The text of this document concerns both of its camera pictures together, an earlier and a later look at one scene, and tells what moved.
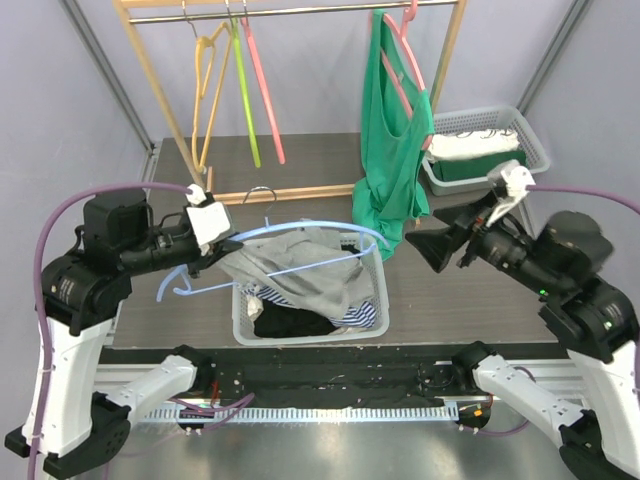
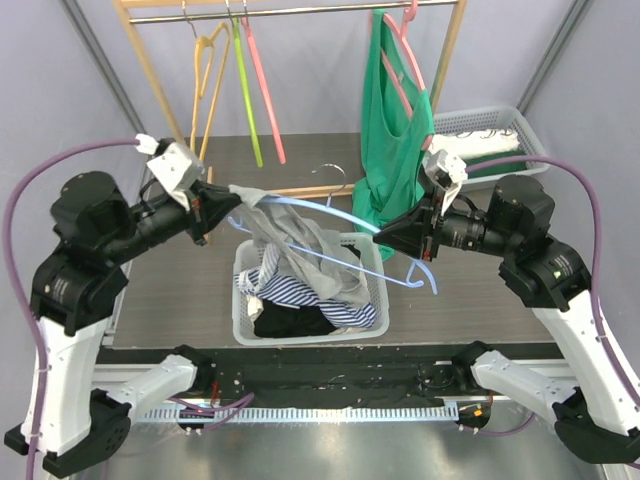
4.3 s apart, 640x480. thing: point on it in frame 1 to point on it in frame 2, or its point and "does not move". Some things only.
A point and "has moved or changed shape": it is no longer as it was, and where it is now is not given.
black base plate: x=338 y=376 does not move
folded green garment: x=474 y=168 does not move
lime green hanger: x=245 y=88 does not move
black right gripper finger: x=462 y=215 to x=406 y=235
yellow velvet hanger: x=205 y=46 does not move
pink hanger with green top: x=409 y=15 does not move
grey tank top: x=335 y=287 has moved or changed shape
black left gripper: x=222 y=247 to x=210 y=203
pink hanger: x=279 y=142 does not move
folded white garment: x=471 y=144 does not move
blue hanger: x=179 y=291 to x=326 y=208
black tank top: x=276 y=320 does not move
